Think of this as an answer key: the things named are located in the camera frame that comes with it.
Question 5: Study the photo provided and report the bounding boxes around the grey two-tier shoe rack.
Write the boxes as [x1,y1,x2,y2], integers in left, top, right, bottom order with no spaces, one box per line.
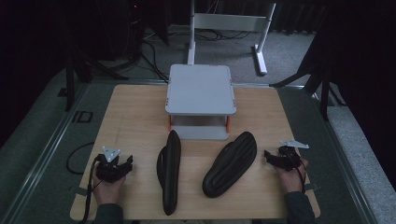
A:
[164,63,238,141]

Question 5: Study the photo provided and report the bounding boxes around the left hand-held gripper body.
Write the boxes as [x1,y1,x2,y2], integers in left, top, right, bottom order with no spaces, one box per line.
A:
[93,146,126,184]

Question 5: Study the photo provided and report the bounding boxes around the black slipper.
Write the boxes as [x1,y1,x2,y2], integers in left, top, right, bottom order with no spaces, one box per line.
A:
[201,131,259,199]
[156,129,182,217]

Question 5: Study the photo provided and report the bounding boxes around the black floor cables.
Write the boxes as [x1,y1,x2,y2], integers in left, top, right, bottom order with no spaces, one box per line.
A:
[136,27,254,83]

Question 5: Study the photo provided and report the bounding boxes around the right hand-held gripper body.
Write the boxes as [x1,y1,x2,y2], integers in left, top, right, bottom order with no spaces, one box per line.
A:
[274,139,310,172]

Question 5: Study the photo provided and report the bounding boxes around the hand-held gripper cable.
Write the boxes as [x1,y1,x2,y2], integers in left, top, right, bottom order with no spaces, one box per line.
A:
[288,151,308,194]
[78,154,105,224]

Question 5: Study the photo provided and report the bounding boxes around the white metal stand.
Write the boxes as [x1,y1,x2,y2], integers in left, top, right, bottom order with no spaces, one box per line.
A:
[186,0,277,77]

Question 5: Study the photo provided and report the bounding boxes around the black looped cable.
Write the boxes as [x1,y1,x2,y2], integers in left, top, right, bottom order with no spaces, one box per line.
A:
[65,141,95,175]

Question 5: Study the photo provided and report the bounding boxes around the right hand-held gripper cable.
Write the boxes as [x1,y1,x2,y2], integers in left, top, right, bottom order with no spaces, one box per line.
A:
[288,151,308,194]

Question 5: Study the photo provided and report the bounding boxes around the person's left hand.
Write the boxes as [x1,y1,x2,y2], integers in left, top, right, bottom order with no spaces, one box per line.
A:
[92,167,127,207]

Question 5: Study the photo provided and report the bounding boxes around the left hand-held gripper cable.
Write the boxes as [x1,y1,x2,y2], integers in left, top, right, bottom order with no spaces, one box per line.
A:
[78,154,105,224]

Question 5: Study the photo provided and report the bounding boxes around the person's right hand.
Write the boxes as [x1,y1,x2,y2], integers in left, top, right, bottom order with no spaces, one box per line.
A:
[275,157,310,195]

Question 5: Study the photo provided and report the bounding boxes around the black tripod stand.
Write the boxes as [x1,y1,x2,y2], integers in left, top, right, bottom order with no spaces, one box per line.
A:
[268,54,347,121]
[64,46,129,112]

